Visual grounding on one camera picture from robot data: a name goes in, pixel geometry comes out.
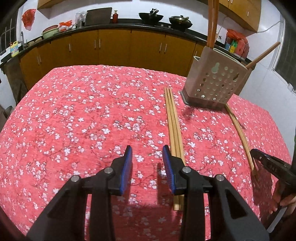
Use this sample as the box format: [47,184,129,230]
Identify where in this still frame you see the wooden chopstick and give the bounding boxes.
[245,41,280,69]
[164,87,180,211]
[226,103,258,174]
[165,87,184,160]
[224,104,255,172]
[168,88,186,211]
[207,0,214,47]
[210,0,219,48]

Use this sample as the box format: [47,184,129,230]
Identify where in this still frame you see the red floral tablecloth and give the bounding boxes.
[0,64,293,241]

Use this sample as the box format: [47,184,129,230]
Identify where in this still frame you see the right window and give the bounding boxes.
[274,18,295,92]

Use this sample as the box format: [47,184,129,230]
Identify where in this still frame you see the window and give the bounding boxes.
[1,12,17,53]
[274,18,295,92]

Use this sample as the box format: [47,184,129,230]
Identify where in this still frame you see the beige perforated utensil holder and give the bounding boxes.
[181,46,248,110]

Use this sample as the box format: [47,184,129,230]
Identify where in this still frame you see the black countertop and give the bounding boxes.
[0,18,255,70]

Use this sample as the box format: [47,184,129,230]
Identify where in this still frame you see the lower wooden cabinets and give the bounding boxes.
[2,29,253,91]

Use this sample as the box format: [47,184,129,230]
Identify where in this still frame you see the black wok with lid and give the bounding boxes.
[169,15,193,32]

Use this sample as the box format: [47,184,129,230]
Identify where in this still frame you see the yellow detergent bottle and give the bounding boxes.
[10,41,19,57]

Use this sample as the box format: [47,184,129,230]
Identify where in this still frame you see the green basin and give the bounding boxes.
[42,25,59,39]

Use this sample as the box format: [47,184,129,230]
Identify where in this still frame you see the left window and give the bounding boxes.
[1,12,17,53]

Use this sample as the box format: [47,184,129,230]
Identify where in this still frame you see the red bag on counter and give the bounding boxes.
[59,20,72,32]

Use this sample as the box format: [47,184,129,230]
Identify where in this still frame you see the dark cutting board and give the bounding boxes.
[85,7,112,26]

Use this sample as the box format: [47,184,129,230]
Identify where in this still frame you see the red sauce bottle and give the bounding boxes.
[112,10,118,24]

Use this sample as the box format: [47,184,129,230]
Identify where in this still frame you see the black wok with handle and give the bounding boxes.
[138,9,163,26]

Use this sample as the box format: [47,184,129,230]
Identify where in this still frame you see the red plastic bag on wall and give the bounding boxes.
[22,9,36,31]

